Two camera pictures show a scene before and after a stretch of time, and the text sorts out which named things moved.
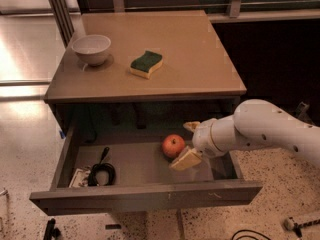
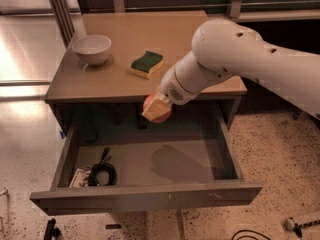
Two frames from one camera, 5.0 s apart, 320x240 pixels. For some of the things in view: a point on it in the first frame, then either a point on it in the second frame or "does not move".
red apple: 173,145 to 161,118
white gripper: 202,138 to 170,88
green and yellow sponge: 143,65 does not move
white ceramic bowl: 92,49 does not move
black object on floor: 52,232 does not move
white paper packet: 80,178 does not move
